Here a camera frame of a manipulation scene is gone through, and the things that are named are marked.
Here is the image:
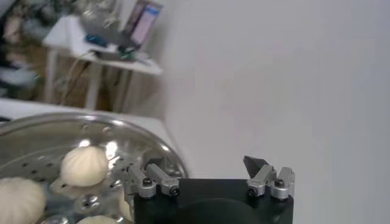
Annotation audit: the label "stainless steel steamer basket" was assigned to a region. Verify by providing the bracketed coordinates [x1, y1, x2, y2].
[0, 112, 190, 224]

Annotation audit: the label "white side table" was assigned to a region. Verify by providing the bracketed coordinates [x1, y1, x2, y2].
[42, 15, 164, 111]

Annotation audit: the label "open laptop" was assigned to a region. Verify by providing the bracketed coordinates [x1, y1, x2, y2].
[123, 0, 164, 49]

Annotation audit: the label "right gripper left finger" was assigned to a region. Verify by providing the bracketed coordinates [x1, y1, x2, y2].
[121, 156, 180, 205]

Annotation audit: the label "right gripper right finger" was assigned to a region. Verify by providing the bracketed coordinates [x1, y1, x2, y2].
[243, 155, 296, 200]

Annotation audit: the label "blue computer mouse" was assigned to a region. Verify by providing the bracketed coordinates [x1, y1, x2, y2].
[85, 33, 107, 46]

